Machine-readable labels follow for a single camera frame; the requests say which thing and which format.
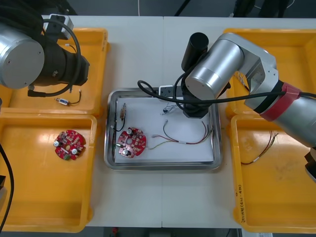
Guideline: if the metal solenoid with black cable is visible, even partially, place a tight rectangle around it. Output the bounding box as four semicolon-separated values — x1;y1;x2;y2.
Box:
111;102;128;132

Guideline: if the round red circuit board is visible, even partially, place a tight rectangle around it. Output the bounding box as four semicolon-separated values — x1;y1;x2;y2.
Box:
53;129;86;161
116;126;148;158

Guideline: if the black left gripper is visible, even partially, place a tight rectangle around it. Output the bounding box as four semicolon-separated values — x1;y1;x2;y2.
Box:
64;53;90;86

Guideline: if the red black green-yellow wire harness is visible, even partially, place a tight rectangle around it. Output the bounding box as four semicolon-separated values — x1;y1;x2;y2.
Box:
240;130;279;165
147;119;214;151

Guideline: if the metal solenoid with blue label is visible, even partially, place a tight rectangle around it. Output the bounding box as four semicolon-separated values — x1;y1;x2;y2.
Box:
55;89;83;107

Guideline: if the blue-white wire harness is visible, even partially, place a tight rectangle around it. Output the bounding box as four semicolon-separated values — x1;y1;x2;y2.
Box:
159;102;178;116

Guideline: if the steel tray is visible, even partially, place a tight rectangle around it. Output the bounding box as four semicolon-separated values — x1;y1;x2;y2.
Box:
103;87;222;171

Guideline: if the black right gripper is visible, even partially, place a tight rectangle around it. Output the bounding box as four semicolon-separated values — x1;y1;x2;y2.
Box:
183;104;210;119

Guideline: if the yellow-orange plastic bin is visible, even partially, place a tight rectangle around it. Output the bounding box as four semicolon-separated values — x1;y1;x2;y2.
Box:
226;114;316;234
0;112;98;234
223;27;316;119
0;27;111;117

